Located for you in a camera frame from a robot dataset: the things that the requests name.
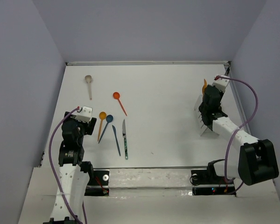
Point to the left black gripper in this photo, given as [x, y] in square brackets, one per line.
[88, 127]

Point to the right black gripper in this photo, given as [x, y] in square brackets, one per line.
[221, 93]

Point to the yellow-orange plastic knife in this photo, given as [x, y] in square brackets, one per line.
[204, 85]

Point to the patterned-handle metal knife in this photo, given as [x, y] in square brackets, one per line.
[125, 139]

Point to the beige plastic spoon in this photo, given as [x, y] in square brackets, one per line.
[88, 80]

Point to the orange-red plastic spoon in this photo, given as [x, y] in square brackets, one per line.
[116, 95]

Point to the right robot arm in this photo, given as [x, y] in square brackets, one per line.
[247, 158]

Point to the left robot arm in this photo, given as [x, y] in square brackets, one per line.
[74, 173]

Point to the white two-compartment utensil holder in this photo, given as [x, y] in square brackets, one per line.
[205, 123]

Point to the yellow-orange plastic spoon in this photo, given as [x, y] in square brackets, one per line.
[102, 116]

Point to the blue plastic spoon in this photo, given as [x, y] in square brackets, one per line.
[109, 119]

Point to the teal plastic knife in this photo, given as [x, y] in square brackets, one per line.
[116, 139]

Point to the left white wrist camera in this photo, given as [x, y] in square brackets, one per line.
[84, 114]

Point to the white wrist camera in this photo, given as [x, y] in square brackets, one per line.
[221, 82]
[84, 114]

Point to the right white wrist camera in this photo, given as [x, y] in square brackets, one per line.
[221, 82]

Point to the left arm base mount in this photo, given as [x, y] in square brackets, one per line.
[99, 184]

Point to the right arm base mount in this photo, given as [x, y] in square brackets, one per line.
[205, 182]

